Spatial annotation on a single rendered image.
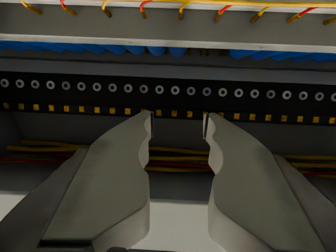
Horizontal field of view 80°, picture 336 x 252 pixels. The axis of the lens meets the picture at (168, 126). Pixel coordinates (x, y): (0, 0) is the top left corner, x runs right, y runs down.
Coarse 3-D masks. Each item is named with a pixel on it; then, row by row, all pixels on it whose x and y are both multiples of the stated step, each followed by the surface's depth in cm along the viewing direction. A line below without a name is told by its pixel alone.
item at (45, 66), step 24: (48, 72) 26; (72, 72) 26; (96, 72) 26; (120, 72) 26; (144, 72) 25; (168, 72) 25; (192, 72) 25; (216, 72) 25; (240, 72) 25; (264, 72) 25; (288, 72) 25; (312, 72) 25
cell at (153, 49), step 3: (147, 48) 19; (150, 48) 17; (153, 48) 17; (156, 48) 17; (159, 48) 17; (162, 48) 18; (165, 48) 20; (150, 51) 19; (153, 51) 18; (156, 51) 18; (159, 51) 19; (162, 51) 20; (153, 54) 20; (156, 54) 20; (159, 54) 20
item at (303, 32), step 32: (64, 0) 10; (160, 0) 10; (192, 0) 10; (224, 0) 10; (0, 32) 12; (32, 32) 12; (64, 32) 12; (96, 32) 12; (128, 32) 12; (160, 32) 12; (192, 32) 12; (224, 32) 12; (256, 32) 12; (288, 32) 12; (320, 32) 12
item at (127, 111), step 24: (0, 72) 27; (24, 72) 26; (0, 96) 27; (24, 96) 27; (48, 96) 27; (72, 96) 27; (96, 96) 27; (120, 96) 27; (144, 96) 27; (168, 96) 26; (192, 96) 26; (216, 96) 26; (240, 96) 26; (264, 96) 26; (312, 96) 26; (240, 120) 27; (264, 120) 27; (288, 120) 26; (312, 120) 26
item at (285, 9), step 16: (0, 0) 11; (16, 0) 11; (32, 0) 11; (48, 0) 11; (80, 0) 11; (96, 0) 11; (112, 0) 11; (128, 0) 11; (256, 0) 11; (272, 0) 11; (288, 0) 11; (304, 0) 11; (320, 0) 11
